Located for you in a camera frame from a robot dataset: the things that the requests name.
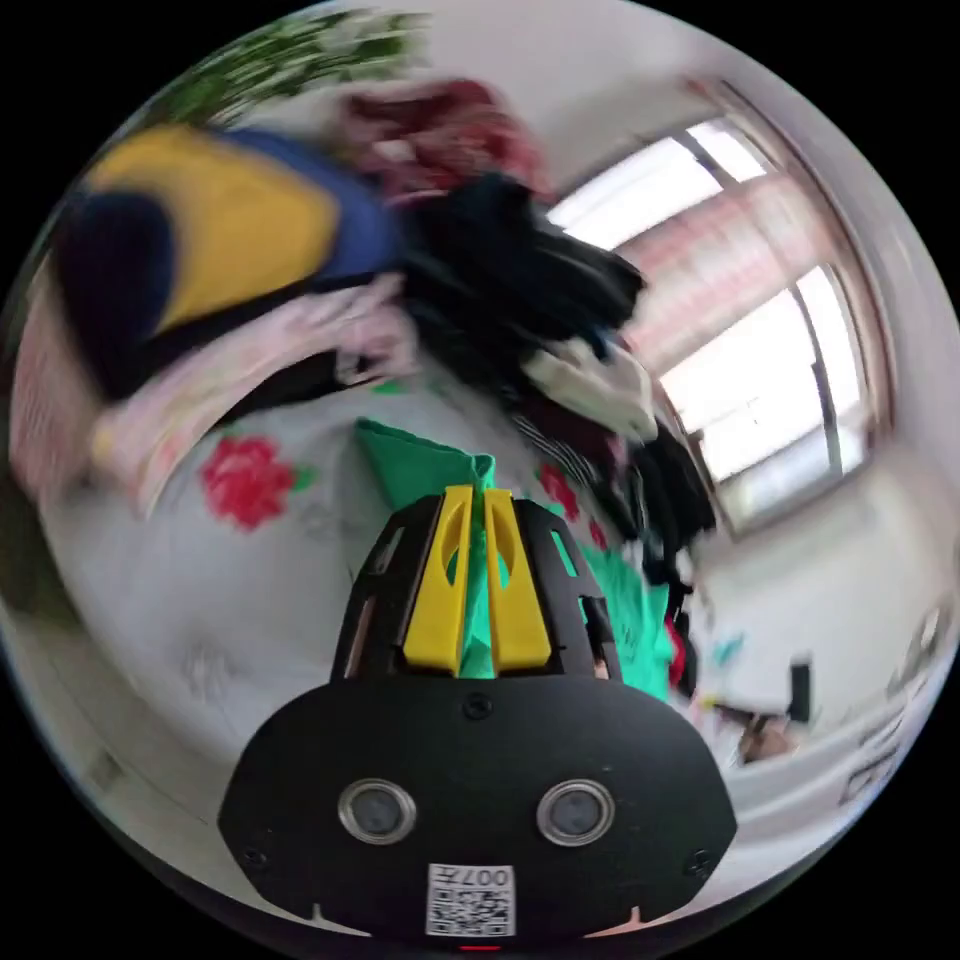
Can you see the pile of clothes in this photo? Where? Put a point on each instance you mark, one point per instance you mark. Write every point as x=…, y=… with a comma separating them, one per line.
x=247, y=225

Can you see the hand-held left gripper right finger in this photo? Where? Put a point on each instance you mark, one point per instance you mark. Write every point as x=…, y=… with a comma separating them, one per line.
x=517, y=615

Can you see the green short sleeve shirt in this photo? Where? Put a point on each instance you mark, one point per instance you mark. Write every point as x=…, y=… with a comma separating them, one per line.
x=416, y=465

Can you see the person's right hand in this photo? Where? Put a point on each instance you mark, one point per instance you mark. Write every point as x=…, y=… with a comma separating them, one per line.
x=766, y=740

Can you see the window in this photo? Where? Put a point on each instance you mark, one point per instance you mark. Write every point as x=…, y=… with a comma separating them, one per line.
x=750, y=352

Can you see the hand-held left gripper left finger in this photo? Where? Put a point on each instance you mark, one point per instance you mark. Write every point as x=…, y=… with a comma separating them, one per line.
x=439, y=600

